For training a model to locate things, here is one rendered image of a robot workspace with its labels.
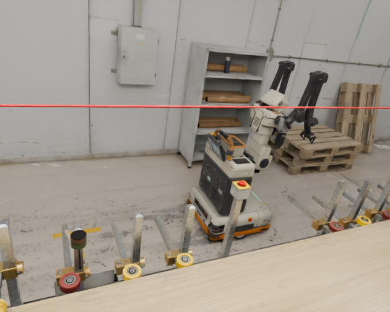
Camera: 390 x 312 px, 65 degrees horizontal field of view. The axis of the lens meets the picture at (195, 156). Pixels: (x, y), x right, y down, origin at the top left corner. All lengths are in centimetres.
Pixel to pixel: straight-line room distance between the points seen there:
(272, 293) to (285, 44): 384
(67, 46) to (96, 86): 53
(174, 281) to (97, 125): 288
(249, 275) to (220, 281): 15
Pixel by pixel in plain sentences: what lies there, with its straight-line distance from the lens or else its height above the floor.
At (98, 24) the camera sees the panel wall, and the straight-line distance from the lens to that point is 372.
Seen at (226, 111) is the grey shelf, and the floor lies 64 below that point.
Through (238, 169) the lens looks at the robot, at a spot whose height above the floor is 78.
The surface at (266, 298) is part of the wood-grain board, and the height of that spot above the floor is 90.
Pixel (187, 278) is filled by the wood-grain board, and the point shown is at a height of 90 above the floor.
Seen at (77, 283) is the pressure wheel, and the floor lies 91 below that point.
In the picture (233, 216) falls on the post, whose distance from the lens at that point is 161.
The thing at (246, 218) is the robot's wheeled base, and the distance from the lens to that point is 297.
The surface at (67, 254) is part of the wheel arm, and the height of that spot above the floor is 86.
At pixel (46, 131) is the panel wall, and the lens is 400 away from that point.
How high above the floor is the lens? 197
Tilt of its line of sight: 26 degrees down
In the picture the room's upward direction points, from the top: 9 degrees clockwise
